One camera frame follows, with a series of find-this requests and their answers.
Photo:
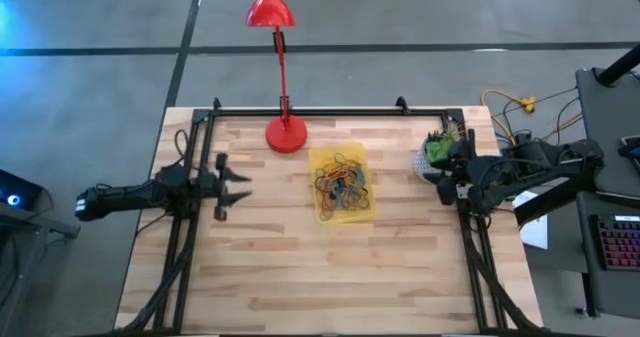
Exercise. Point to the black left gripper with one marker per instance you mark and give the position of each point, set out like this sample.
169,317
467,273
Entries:
210,192

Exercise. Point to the grey desk top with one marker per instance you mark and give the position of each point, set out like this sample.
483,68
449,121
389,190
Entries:
600,292
610,117

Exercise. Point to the succulent in patterned white pot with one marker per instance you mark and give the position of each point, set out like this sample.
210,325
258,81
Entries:
437,144

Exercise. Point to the black desk leg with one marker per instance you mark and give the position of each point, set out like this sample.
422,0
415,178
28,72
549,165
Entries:
560,202

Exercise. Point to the yellow translucent plastic bin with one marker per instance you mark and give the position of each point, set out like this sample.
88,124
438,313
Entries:
315,153

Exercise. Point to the black box with blue light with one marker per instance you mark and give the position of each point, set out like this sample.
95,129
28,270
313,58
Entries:
15,192

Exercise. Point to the black smartphone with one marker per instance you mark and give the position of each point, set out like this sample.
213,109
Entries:
631,149

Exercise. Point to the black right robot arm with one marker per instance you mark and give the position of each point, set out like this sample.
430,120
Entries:
540,162

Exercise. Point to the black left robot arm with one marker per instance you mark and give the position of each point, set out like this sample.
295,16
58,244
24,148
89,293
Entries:
125,199

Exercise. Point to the white paper sheet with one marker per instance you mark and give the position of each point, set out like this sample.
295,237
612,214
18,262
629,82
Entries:
535,227

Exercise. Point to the black power strip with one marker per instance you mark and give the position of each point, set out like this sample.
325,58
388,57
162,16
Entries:
522,137

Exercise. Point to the black equipment stand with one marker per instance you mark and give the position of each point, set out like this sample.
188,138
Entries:
30,222

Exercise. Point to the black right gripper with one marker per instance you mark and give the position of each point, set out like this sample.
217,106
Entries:
462,169

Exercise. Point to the black pole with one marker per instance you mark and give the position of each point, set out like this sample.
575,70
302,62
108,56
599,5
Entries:
620,66

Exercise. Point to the backlit black keyboard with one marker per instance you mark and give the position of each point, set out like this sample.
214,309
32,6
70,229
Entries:
620,242

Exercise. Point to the red desk lamp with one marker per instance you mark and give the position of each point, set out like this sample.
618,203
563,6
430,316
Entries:
286,134

